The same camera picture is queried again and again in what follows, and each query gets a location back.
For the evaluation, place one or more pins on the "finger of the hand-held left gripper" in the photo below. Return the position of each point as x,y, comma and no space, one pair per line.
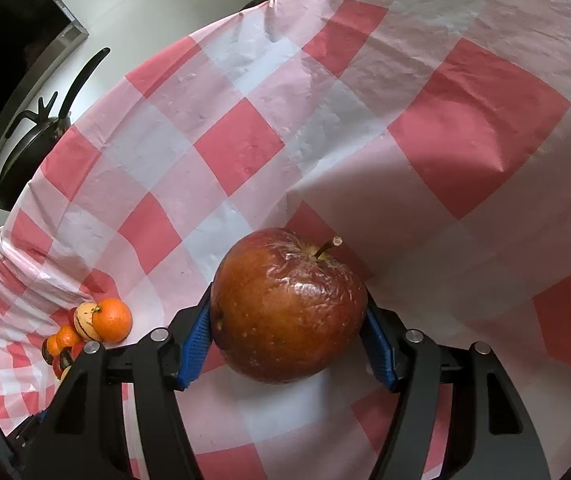
35,422

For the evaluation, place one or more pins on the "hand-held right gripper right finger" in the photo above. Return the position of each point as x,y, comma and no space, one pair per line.
380,355

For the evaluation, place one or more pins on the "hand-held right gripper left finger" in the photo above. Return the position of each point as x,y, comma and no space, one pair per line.
195,347

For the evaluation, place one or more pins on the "red tomato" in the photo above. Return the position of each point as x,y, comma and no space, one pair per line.
57,368

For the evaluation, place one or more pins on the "dark mushroom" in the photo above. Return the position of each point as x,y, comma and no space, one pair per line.
45,353

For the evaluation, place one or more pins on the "small orange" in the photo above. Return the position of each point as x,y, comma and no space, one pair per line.
68,336
51,345

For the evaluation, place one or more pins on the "large orange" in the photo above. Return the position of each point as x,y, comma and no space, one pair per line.
113,320

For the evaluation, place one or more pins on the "brown red apple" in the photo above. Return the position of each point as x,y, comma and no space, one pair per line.
285,310

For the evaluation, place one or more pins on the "red white checkered tablecloth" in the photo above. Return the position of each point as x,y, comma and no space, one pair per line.
365,110

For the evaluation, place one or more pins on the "black frying pan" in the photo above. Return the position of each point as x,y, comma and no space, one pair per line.
25,155

